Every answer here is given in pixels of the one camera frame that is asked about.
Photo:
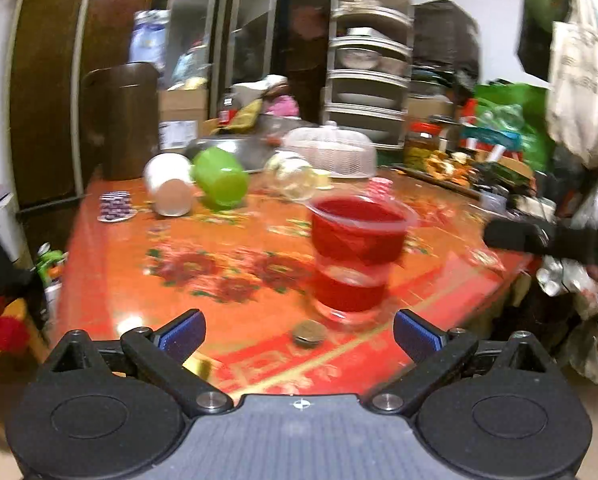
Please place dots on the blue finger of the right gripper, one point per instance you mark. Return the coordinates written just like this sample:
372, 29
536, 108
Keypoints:
529, 236

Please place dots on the purple striped cupcake liner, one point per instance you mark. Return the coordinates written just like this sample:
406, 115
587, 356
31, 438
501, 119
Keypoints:
115, 206

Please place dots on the beige tote bag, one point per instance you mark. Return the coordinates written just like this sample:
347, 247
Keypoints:
572, 101

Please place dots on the clear glass jar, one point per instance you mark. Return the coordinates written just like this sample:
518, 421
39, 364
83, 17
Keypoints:
290, 175

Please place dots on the cardboard box with label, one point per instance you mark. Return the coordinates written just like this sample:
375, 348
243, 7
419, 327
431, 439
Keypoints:
183, 118

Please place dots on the blue white snack bag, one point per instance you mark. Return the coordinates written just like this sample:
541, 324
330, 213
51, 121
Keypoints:
149, 38

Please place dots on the red clear plastic cup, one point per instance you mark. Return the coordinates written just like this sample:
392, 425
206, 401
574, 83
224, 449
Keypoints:
357, 240

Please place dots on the coin on table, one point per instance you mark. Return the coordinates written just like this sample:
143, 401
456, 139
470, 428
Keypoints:
309, 334

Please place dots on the green plastic bag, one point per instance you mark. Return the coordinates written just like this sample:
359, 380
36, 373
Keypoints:
518, 108

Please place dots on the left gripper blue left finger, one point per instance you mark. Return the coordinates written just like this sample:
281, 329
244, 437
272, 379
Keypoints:
159, 356

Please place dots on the red label sauce bottle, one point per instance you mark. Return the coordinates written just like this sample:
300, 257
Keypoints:
228, 108

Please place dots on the brown plastic pitcher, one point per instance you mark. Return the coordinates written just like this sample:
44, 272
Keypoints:
120, 118

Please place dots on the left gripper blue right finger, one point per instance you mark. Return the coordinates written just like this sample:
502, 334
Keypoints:
438, 357

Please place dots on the dark wooden cabinet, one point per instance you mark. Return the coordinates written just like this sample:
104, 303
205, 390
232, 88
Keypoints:
85, 75

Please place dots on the red dotted cupcake liner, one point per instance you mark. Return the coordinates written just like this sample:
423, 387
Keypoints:
380, 187

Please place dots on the white mesh food cover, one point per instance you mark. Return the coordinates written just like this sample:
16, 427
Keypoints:
345, 154

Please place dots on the green plastic cup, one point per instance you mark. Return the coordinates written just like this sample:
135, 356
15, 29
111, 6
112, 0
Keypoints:
220, 177

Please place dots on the red lid pickle jar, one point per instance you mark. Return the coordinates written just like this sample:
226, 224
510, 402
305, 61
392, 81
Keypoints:
422, 139

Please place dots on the tray of orange peels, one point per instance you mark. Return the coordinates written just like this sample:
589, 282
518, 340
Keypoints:
456, 172

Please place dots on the white paper cup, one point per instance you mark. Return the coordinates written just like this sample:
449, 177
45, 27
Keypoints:
168, 184

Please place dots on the white tiered dish rack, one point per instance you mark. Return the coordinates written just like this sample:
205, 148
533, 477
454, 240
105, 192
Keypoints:
369, 62

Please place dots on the steel colander bowl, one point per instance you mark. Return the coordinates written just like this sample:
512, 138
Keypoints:
252, 152

